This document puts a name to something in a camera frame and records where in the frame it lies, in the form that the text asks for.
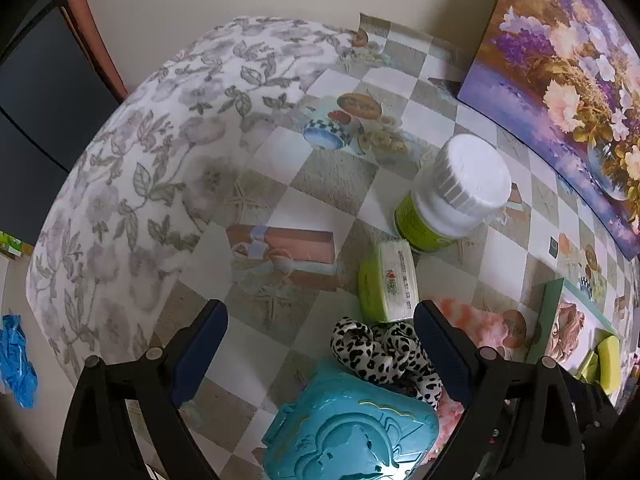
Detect grey floral cloth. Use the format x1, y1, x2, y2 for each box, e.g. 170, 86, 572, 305
26, 16, 356, 391

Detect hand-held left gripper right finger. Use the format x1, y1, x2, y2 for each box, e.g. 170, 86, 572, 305
413, 299, 586, 480

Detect green tissue pack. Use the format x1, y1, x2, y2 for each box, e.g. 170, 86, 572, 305
357, 239, 419, 323

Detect dark cabinet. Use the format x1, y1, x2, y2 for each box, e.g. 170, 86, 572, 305
0, 0, 121, 246

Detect leopard print scrunchie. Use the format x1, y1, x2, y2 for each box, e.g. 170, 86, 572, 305
330, 316, 443, 406

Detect white tray with green rim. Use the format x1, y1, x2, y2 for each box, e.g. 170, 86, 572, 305
525, 279, 631, 406

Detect lime green cloth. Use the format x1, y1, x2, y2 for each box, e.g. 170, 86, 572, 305
575, 351, 601, 381

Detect white lidded green label bottle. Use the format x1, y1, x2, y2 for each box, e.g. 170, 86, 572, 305
394, 134, 513, 253

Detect teal plastic toy case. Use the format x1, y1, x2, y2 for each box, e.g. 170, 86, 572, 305
261, 360, 441, 480

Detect checkered printed tablecloth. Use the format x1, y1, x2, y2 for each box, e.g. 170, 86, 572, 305
125, 12, 640, 480

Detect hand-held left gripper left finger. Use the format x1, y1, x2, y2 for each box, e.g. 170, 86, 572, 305
56, 299, 229, 480

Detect blue glove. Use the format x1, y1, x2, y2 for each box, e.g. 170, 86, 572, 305
0, 314, 38, 408

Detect yellow sponge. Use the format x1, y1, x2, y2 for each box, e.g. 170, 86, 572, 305
597, 335, 622, 395

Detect flower painting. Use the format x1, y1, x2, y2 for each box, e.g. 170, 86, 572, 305
457, 0, 640, 261

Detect green poster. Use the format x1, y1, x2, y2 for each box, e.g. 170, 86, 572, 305
0, 231, 33, 261

